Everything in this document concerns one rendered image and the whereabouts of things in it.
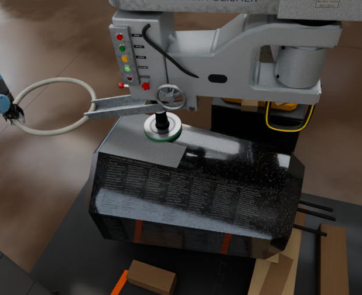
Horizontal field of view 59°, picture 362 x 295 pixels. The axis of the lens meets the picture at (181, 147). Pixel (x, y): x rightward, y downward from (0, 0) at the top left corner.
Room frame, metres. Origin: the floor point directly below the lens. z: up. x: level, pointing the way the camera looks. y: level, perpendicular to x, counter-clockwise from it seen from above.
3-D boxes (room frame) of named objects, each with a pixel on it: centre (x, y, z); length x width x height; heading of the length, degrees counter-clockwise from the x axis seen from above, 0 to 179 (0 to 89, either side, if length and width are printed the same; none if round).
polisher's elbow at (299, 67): (1.11, -0.54, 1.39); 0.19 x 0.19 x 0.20
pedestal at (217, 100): (1.76, -0.62, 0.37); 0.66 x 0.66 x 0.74; 67
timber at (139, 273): (0.74, 0.29, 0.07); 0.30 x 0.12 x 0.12; 65
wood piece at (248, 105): (1.55, -0.48, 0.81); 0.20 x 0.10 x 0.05; 165
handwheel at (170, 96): (1.16, 0.01, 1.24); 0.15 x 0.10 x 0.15; 73
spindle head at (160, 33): (1.28, 0.01, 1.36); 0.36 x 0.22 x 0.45; 73
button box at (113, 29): (1.22, 0.19, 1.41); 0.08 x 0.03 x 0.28; 73
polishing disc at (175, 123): (1.31, 0.09, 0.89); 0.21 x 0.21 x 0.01
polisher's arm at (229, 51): (1.18, -0.28, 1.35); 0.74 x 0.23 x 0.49; 73
